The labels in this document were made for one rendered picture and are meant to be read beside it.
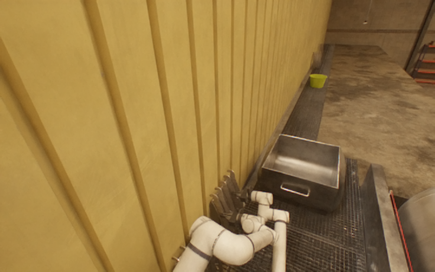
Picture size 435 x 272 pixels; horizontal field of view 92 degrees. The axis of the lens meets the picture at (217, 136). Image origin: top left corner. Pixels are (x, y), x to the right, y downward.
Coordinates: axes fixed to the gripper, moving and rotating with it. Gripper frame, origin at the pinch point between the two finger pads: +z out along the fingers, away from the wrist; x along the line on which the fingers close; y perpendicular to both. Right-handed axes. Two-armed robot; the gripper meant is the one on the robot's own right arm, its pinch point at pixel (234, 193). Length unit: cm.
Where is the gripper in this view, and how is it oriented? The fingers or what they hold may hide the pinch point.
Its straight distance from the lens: 196.0
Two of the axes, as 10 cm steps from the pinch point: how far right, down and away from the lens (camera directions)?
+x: 4.5, -4.6, 7.7
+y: 2.2, 8.9, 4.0
